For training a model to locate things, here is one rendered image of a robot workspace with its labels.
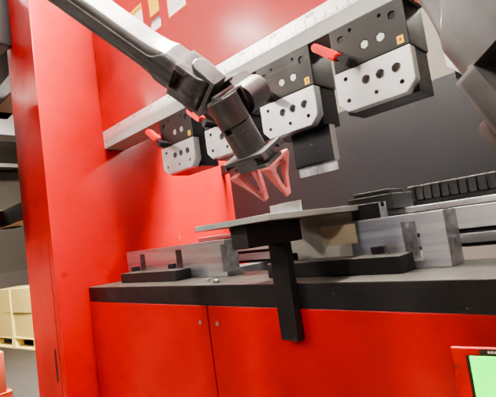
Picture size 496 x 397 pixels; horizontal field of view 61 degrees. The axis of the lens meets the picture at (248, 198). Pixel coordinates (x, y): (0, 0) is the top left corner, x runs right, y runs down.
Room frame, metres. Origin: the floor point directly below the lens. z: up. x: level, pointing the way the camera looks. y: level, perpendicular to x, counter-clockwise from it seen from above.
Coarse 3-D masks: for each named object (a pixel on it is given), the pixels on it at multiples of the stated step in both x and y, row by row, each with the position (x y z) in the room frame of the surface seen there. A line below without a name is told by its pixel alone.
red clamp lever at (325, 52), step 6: (312, 48) 0.77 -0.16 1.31; (318, 48) 0.76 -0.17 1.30; (324, 48) 0.76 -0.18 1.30; (324, 54) 0.76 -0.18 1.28; (330, 54) 0.75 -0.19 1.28; (336, 54) 0.74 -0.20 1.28; (336, 60) 0.75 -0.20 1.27; (342, 60) 0.73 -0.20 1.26; (348, 60) 0.72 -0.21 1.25; (354, 60) 0.73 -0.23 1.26; (348, 66) 0.73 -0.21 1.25; (354, 66) 0.74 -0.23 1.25
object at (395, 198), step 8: (368, 192) 1.03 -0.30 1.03; (376, 192) 1.01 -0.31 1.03; (384, 192) 1.00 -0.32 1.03; (392, 192) 1.00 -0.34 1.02; (400, 192) 1.01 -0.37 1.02; (408, 192) 1.04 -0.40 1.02; (352, 200) 1.05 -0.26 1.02; (360, 200) 1.03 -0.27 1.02; (368, 200) 1.02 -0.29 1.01; (376, 200) 1.00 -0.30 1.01; (384, 200) 0.99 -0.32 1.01; (392, 200) 0.98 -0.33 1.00; (400, 200) 1.00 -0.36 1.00; (408, 200) 1.03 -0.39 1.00; (392, 208) 0.98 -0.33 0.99
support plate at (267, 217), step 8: (328, 208) 0.74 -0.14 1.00; (336, 208) 0.76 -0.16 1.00; (344, 208) 0.78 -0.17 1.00; (352, 208) 0.80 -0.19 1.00; (256, 216) 0.64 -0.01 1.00; (264, 216) 0.63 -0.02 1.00; (272, 216) 0.63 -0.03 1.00; (280, 216) 0.65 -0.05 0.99; (288, 216) 0.66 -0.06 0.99; (296, 216) 0.67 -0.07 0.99; (304, 216) 0.69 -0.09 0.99; (312, 216) 0.77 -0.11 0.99; (208, 224) 0.73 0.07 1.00; (216, 224) 0.71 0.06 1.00; (224, 224) 0.70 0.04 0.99; (232, 224) 0.68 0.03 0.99; (240, 224) 0.67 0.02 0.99
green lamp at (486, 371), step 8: (472, 360) 0.40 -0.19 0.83; (480, 360) 0.40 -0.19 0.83; (488, 360) 0.40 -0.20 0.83; (472, 368) 0.40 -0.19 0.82; (480, 368) 0.40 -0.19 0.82; (488, 368) 0.40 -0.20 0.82; (472, 376) 0.41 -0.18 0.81; (480, 376) 0.40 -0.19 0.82; (488, 376) 0.40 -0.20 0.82; (480, 384) 0.40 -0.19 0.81; (488, 384) 0.40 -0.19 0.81; (480, 392) 0.40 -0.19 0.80; (488, 392) 0.40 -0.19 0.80
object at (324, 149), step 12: (312, 132) 0.88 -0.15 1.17; (324, 132) 0.86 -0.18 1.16; (300, 144) 0.90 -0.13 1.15; (312, 144) 0.88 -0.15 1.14; (324, 144) 0.86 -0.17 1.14; (336, 144) 0.86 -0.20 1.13; (300, 156) 0.91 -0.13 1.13; (312, 156) 0.89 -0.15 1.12; (324, 156) 0.86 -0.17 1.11; (336, 156) 0.85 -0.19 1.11; (300, 168) 0.91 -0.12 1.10; (312, 168) 0.90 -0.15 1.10; (324, 168) 0.88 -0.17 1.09; (336, 168) 0.86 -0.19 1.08
